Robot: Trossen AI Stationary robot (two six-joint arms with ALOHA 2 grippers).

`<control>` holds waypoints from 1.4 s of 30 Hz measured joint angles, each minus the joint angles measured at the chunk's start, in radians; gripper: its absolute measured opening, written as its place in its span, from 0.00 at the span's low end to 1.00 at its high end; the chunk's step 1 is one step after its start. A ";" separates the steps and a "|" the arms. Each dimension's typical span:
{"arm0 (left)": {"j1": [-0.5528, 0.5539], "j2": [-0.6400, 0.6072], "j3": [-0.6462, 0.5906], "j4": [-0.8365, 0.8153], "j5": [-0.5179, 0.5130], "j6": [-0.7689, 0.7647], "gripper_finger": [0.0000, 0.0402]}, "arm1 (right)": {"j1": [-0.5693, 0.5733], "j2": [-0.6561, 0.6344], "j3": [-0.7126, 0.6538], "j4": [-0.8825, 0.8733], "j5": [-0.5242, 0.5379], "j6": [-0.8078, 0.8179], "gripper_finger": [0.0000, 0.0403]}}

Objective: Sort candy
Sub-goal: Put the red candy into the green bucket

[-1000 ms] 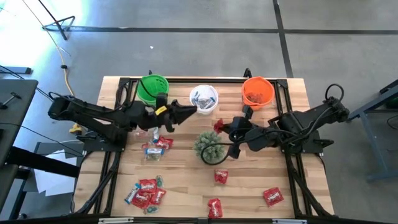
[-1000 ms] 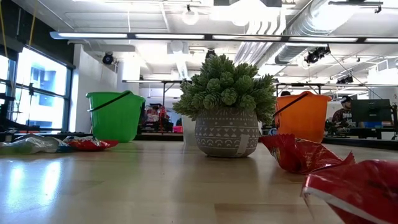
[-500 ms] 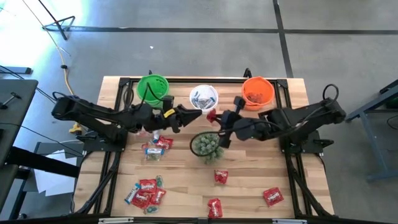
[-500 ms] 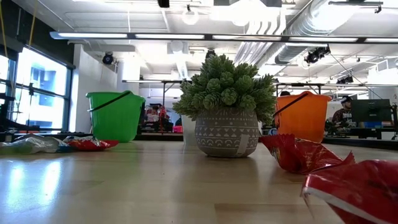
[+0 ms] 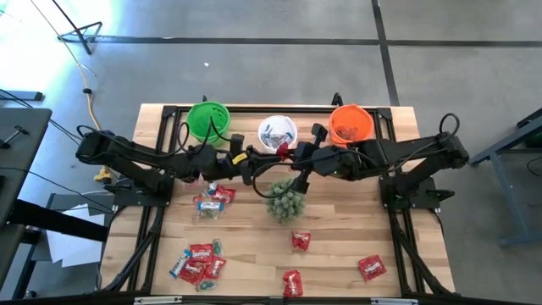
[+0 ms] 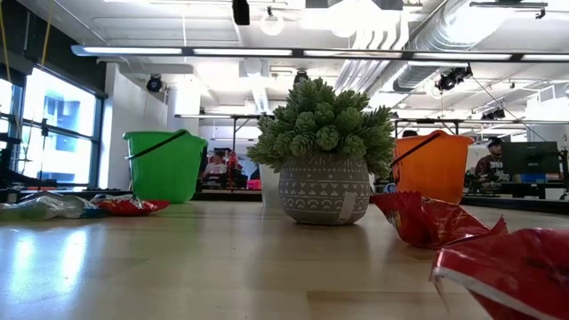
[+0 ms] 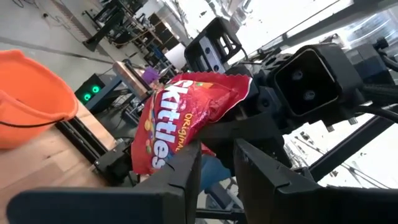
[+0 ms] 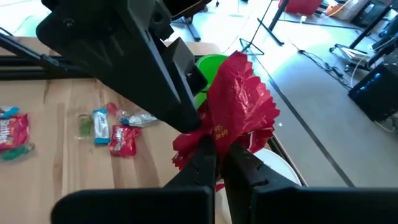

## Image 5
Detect white paper sheets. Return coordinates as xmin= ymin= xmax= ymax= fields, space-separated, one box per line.
xmin=45 ymin=202 xmax=107 ymax=269

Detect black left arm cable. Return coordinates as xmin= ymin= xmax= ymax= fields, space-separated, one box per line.
xmin=176 ymin=114 xmax=238 ymax=150

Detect black desk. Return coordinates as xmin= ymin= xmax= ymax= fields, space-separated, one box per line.
xmin=0 ymin=108 xmax=53 ymax=225

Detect silver metal bracket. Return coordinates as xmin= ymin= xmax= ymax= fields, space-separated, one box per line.
xmin=134 ymin=296 xmax=183 ymax=305
xmin=371 ymin=297 xmax=419 ymax=305

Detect yellow power cable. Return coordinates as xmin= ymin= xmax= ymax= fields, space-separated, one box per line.
xmin=28 ymin=0 xmax=106 ymax=139

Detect green plastic bucket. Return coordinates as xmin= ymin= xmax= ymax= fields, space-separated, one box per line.
xmin=185 ymin=100 xmax=232 ymax=148

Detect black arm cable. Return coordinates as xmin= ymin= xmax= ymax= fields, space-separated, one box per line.
xmin=252 ymin=112 xmax=461 ymax=199
xmin=176 ymin=114 xmax=238 ymax=150

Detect black flat bar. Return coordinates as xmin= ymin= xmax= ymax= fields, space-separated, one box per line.
xmin=0 ymin=90 xmax=44 ymax=102

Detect black aluminium table frame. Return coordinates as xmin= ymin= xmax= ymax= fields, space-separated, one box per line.
xmin=100 ymin=104 xmax=456 ymax=297

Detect blue-grey metal table frame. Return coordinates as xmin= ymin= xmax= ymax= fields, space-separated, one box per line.
xmin=465 ymin=108 xmax=542 ymax=249

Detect artificial green potted plant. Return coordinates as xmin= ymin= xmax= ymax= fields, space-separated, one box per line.
xmin=265 ymin=177 xmax=307 ymax=225

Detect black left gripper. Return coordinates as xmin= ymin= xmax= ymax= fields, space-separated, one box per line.
xmin=213 ymin=133 xmax=283 ymax=186

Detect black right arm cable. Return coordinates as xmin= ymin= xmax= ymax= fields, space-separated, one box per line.
xmin=252 ymin=112 xmax=461 ymax=199

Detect white plastic bucket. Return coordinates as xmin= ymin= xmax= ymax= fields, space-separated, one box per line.
xmin=257 ymin=114 xmax=299 ymax=154

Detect clear-wrapped orange green gummies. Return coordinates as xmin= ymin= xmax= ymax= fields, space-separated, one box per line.
xmin=336 ymin=125 xmax=363 ymax=143

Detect orange plastic bucket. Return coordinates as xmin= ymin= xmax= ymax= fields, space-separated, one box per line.
xmin=329 ymin=103 xmax=376 ymax=149

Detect black tripod stand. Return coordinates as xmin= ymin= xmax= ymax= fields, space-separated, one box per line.
xmin=50 ymin=0 xmax=103 ymax=55

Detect black clamp handle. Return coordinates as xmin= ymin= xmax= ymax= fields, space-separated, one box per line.
xmin=0 ymin=125 xmax=30 ymax=150

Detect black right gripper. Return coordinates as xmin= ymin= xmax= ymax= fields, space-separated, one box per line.
xmin=287 ymin=124 xmax=361 ymax=194

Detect black desk leg beam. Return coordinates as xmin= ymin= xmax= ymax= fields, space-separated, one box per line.
xmin=8 ymin=198 xmax=109 ymax=243

